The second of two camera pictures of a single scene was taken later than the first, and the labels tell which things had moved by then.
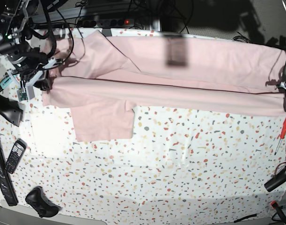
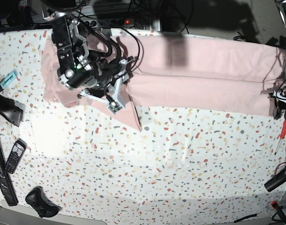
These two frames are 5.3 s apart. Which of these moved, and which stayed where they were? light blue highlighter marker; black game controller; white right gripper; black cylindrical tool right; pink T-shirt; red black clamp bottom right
Moved: pink T-shirt; white right gripper
Stayed: black cylindrical tool right; red black clamp bottom right; light blue highlighter marker; black game controller
